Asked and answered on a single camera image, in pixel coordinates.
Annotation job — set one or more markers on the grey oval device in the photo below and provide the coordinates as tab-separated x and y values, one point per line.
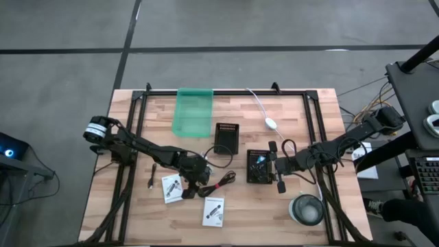
433	125
434	107

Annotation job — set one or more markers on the green translucent plastic bin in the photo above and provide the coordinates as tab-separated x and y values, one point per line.
192	116

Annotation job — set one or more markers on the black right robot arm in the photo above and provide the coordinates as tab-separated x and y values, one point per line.
343	144

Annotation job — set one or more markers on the person's shoe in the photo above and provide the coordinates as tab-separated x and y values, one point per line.
372	206

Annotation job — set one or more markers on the black slanted pole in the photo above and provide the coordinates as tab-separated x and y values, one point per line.
418	56

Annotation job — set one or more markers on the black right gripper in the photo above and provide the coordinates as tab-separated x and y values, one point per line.
286	165

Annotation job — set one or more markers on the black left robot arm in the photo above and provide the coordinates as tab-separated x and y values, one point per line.
147	147

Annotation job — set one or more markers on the white paper sheet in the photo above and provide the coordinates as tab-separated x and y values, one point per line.
368	173

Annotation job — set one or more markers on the black keyboard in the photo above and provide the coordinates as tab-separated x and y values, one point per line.
428	173

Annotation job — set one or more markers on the black charger with white labels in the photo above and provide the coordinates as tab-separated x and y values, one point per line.
255	170

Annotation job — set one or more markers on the white box with black print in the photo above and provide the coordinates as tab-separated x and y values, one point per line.
213	212
171	188

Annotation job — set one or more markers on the grey metal stand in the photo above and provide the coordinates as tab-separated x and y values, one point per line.
20	166

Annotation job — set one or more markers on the black side desk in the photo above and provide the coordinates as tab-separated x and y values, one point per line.
411	103

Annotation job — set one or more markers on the black slotted plastic basket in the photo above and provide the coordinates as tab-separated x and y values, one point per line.
226	140
267	176

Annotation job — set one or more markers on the black device with blue light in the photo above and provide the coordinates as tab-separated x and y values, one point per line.
10	147

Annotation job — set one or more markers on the person's leg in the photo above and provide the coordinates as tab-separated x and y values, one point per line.
408	212

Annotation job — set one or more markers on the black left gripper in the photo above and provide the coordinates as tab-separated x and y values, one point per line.
195	169

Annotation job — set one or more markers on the black aluminium table frame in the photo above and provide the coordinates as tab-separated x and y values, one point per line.
240	93

